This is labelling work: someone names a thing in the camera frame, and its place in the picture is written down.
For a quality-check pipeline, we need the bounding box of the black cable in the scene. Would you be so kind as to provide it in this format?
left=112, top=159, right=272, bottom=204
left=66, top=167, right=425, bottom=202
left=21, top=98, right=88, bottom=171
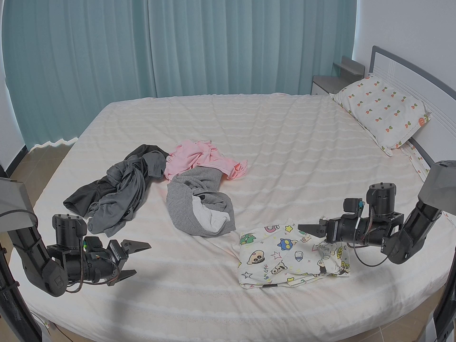
left=347, top=242, right=391, bottom=267

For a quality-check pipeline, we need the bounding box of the dark grey garment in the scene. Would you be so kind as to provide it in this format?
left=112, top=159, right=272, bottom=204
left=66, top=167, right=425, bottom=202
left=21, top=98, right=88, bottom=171
left=63, top=143, right=170, bottom=237

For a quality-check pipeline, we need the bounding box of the white printed pyjama top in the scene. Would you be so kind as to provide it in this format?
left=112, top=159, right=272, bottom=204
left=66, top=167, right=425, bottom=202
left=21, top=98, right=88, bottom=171
left=237, top=219, right=352, bottom=290

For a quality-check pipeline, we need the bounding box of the blue-green curtain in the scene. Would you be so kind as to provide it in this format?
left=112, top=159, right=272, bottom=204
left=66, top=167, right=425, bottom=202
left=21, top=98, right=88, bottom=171
left=2, top=0, right=158, bottom=153
left=148, top=0, right=359, bottom=97

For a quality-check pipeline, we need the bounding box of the pink garment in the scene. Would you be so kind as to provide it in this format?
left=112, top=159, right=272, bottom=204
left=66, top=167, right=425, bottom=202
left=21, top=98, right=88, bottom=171
left=164, top=139, right=248, bottom=181

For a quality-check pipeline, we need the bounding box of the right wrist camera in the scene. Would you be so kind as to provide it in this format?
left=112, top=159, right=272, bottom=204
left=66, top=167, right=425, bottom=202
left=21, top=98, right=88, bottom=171
left=343, top=198, right=366, bottom=215

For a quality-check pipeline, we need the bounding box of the bed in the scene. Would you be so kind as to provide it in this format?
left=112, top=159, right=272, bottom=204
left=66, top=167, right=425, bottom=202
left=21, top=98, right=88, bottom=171
left=7, top=45, right=456, bottom=335

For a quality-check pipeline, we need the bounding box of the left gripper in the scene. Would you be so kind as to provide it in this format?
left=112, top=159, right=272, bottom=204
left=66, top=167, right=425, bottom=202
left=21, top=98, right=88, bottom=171
left=101, top=239, right=151, bottom=287

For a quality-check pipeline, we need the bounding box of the white printed pillowcase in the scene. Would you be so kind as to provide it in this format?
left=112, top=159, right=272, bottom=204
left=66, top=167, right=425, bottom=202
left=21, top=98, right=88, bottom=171
left=400, top=142, right=434, bottom=183

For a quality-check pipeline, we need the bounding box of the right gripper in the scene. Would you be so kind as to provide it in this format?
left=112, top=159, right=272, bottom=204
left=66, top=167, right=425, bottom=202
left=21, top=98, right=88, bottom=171
left=326, top=217, right=370, bottom=246

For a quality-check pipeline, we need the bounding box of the white printed pillow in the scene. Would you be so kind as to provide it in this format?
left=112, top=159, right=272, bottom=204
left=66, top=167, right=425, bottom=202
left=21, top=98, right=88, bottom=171
left=329, top=73, right=432, bottom=158

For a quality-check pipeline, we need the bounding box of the grey bedside table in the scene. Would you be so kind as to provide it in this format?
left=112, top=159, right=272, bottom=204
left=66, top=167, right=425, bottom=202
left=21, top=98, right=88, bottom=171
left=312, top=56, right=366, bottom=95

